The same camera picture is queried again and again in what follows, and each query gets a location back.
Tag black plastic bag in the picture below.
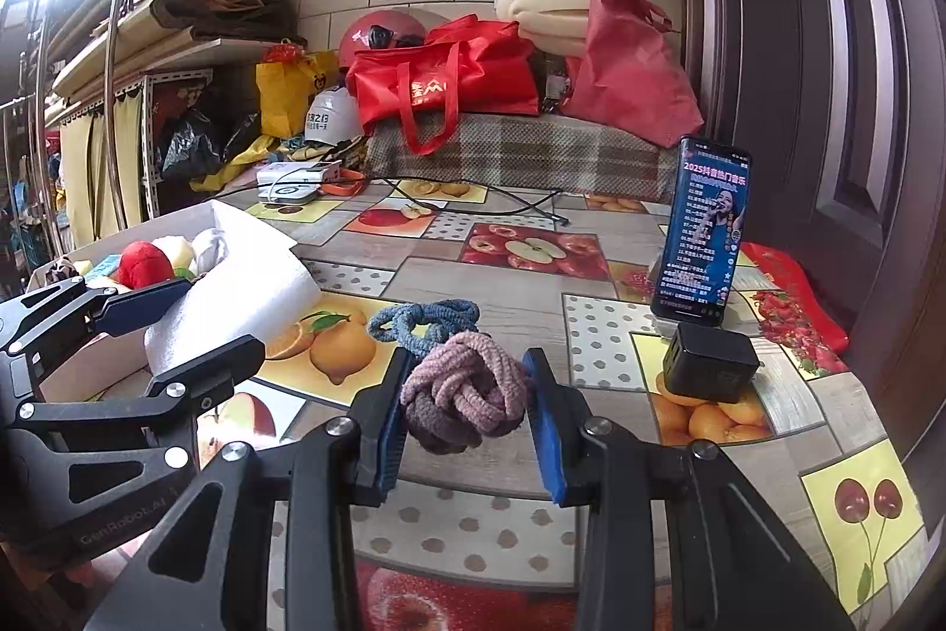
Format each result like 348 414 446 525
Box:
155 102 260 181

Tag grey phone stand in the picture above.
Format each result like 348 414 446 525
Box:
645 253 688 340

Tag blue hair tie bundle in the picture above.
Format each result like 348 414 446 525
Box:
367 298 481 360

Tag yellow curtain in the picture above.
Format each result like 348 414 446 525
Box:
55 91 149 248

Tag white helmet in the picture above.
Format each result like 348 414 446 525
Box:
303 86 363 146

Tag fruit print tablecloth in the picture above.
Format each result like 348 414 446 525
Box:
0 176 932 631

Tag cream foam rolls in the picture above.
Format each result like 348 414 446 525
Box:
494 0 603 59

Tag red strawberry print cloth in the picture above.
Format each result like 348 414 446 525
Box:
739 241 851 377

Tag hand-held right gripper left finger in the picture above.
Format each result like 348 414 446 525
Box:
85 346 415 631

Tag black smartphone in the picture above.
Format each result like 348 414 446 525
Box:
650 134 753 331

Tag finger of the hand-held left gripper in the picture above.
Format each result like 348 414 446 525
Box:
0 276 195 373
15 335 267 473

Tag white foam pad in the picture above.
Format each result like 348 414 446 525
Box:
144 206 324 377

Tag red helmet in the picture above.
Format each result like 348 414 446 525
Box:
338 8 445 66

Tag metal shelf rack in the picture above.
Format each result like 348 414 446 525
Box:
44 69 223 233

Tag pink brown hair tie bundle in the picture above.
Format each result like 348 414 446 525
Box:
399 329 537 455

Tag red plush toy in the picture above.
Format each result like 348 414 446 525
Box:
118 241 177 290

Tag pile of cardboard sheets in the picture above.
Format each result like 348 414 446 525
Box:
48 0 304 92

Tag black cable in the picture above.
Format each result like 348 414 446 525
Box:
365 176 570 227

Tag white cardboard box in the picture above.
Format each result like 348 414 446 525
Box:
30 198 304 406

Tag red tote bag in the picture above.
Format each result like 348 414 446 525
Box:
346 14 540 157

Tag yellow cloth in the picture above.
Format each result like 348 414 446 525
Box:
188 132 297 192

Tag red fabric bag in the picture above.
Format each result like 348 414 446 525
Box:
563 0 705 148

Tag yellow bag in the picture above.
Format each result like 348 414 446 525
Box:
255 43 341 138

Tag plaid blanket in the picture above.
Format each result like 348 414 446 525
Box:
365 109 685 203

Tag black charger block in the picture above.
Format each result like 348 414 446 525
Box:
661 322 762 405

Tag dark brown door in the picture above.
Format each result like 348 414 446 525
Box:
669 0 946 425

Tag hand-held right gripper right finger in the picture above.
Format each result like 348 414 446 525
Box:
521 346 862 631

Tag white power bank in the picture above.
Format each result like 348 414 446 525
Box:
256 160 345 205

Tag chrome pipe rack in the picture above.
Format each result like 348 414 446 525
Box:
0 0 186 277

